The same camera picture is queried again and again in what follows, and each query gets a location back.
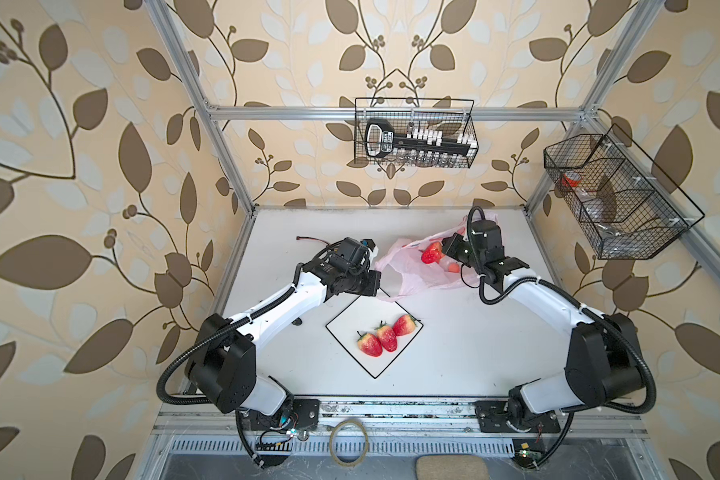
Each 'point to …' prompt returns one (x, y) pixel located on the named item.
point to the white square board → (373, 365)
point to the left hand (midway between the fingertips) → (383, 282)
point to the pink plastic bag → (404, 275)
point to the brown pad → (452, 467)
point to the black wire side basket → (626, 206)
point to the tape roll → (333, 452)
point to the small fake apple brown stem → (432, 253)
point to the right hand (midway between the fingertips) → (444, 241)
